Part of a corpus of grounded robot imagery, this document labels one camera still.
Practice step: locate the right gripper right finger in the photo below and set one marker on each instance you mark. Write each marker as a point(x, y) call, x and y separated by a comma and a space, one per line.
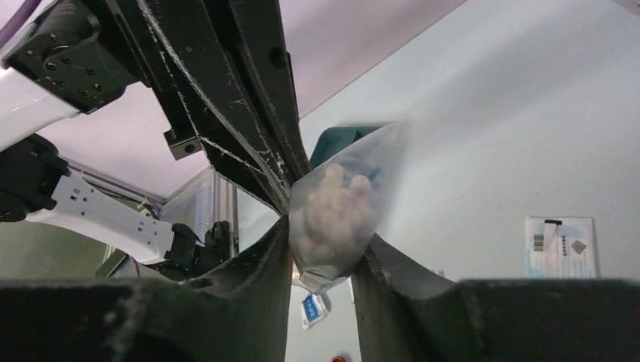
point(405, 312)

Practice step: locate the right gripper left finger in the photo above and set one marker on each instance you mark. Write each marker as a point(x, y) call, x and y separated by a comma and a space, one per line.
point(236, 312)

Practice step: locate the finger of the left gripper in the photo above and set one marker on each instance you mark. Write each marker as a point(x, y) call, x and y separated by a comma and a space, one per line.
point(222, 69)

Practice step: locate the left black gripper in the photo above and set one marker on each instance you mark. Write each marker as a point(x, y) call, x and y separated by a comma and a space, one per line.
point(79, 52)

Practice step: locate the teal plaster bag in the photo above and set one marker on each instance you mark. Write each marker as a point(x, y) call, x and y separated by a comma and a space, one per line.
point(337, 207)

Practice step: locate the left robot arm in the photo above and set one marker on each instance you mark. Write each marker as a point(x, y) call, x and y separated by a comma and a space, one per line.
point(38, 186)

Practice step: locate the blue alcohol wipe packet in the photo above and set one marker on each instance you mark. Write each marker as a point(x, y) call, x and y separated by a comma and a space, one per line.
point(313, 309)

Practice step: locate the upper blue white sachet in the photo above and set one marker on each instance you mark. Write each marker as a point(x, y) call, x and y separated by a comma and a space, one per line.
point(560, 248)

